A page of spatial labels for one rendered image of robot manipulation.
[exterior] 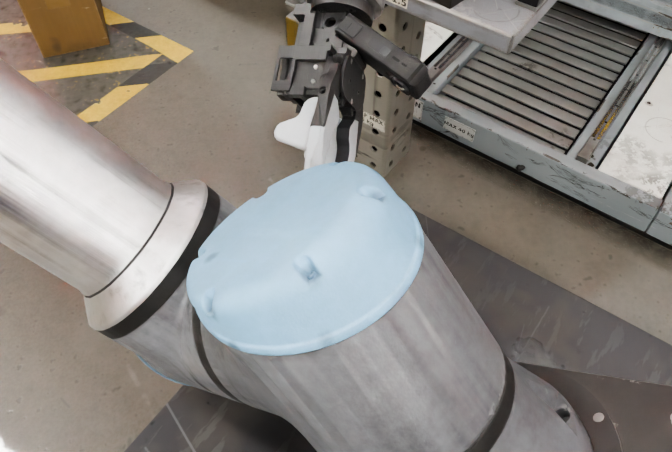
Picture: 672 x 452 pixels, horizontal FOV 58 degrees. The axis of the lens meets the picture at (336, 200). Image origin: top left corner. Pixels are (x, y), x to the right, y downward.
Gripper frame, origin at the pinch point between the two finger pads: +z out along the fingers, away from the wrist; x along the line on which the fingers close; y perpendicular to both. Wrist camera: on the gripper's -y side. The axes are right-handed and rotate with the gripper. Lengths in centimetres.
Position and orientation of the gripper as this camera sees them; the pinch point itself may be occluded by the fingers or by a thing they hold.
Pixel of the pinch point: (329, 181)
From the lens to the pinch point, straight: 64.5
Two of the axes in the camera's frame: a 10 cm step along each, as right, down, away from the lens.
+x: -3.4, -2.2, -9.1
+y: -9.3, -1.0, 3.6
